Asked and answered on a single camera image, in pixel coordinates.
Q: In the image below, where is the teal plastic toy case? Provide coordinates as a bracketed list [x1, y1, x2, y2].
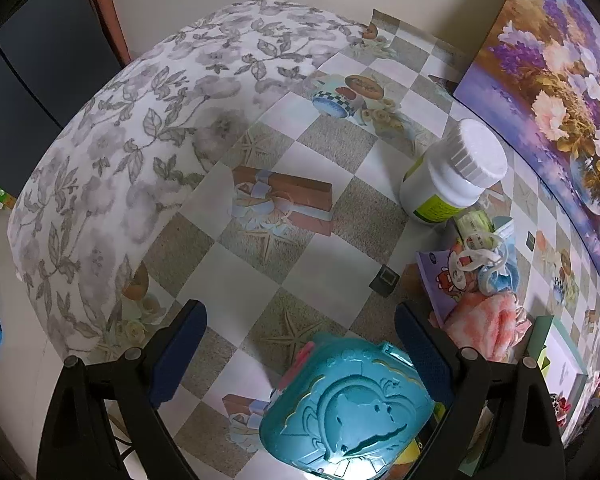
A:
[259, 333, 434, 479]

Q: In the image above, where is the white tray teal rim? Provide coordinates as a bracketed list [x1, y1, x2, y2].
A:
[527, 315, 588, 434]

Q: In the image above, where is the blue surgical face mask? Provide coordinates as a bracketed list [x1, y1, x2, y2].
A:
[475, 217, 520, 296]

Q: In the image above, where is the grey floral tablecloth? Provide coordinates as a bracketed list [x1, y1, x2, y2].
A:
[7, 0, 364, 356]

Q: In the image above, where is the white pill bottle green label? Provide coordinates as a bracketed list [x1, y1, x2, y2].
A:
[399, 118, 508, 224]

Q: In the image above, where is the green tissue packet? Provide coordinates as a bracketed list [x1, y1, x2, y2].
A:
[453, 208, 494, 249]

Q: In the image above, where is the checkered vinyl tablecloth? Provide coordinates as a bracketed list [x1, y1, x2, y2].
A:
[86, 8, 600, 480]

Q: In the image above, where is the pink white fuzzy cloth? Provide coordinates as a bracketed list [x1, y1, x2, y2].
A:
[428, 290, 532, 362]

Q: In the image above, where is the purple cartoon snack packet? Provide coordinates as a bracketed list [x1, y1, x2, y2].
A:
[416, 243, 478, 326]

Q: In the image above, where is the floral canvas painting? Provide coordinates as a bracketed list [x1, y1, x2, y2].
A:
[454, 0, 600, 274]

